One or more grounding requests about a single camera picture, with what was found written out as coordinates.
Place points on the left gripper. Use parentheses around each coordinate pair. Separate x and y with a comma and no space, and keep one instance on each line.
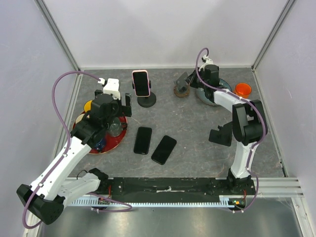
(124,110)

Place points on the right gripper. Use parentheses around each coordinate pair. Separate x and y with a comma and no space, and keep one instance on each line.
(190,79)

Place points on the copper base phone stand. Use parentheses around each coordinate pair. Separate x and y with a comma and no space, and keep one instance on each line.
(181,88)

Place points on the black round phone stand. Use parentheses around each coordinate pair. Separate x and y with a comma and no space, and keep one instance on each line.
(147,102)

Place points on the pink case phone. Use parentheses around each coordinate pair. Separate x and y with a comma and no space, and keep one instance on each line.
(141,83)

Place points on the black phone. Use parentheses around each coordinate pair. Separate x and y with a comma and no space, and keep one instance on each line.
(142,140)
(163,150)

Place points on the black wedge phone stand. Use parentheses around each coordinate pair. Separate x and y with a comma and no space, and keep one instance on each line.
(222,136)

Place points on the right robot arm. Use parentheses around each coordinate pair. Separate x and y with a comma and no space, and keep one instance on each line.
(248,126)

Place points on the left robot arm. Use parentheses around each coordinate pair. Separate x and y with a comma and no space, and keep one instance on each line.
(47,196)

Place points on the blue ceramic plate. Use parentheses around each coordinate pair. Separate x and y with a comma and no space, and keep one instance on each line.
(201,95)

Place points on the yellow mug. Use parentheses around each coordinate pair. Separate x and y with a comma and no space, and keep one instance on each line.
(87,106)

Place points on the dark green mug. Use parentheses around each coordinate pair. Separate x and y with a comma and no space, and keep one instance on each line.
(116,128)

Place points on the cream mug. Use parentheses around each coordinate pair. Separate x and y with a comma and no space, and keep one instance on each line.
(79,118)

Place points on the red round tray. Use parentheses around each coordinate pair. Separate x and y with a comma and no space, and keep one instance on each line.
(111,142)

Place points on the blue mug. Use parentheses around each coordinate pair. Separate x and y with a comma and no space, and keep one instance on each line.
(100,145)

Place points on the orange mug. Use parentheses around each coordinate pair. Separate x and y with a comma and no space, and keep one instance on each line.
(243,90)

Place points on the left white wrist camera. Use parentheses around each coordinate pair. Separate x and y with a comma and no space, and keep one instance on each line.
(111,87)

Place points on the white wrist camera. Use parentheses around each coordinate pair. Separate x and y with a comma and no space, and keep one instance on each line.
(111,87)
(206,61)

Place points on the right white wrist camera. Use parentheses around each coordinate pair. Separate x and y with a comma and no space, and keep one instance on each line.
(206,61)

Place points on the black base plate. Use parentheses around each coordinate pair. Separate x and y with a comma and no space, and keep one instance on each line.
(172,190)

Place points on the grey cable duct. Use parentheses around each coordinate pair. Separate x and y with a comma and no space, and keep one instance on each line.
(93,201)

